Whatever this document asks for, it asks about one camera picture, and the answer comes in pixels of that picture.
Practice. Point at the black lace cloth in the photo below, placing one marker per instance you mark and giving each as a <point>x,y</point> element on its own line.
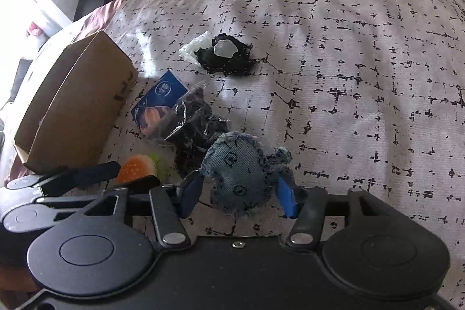
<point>218,66</point>

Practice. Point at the white plastic bag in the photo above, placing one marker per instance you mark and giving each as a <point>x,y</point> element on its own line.
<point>189,50</point>

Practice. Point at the denim stuffed toy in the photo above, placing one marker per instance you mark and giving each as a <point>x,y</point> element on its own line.
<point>236,168</point>

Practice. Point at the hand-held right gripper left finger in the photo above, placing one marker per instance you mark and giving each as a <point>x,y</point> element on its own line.
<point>190,195</point>

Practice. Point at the blue snack packet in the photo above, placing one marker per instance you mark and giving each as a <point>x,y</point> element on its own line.
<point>160,92</point>

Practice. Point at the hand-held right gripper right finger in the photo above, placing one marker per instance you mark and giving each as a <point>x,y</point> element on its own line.
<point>287,199</point>

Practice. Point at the printed grid blanket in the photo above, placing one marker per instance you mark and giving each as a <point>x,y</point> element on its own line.
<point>327,77</point>

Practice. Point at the clear bag of black items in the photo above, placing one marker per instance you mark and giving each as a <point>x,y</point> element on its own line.
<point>192,121</point>

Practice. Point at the orange plush toy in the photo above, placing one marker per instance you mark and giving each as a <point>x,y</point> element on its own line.
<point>138,166</point>

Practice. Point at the brown cardboard box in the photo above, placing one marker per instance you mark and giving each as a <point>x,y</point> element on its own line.
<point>72,103</point>

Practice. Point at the pink plush toy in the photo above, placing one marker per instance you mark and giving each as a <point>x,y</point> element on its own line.
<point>35,28</point>

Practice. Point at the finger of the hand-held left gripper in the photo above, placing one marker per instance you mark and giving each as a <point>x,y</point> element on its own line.
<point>96,172</point>
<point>145,182</point>

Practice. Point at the white translucent piece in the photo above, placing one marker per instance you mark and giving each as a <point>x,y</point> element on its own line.
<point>223,48</point>

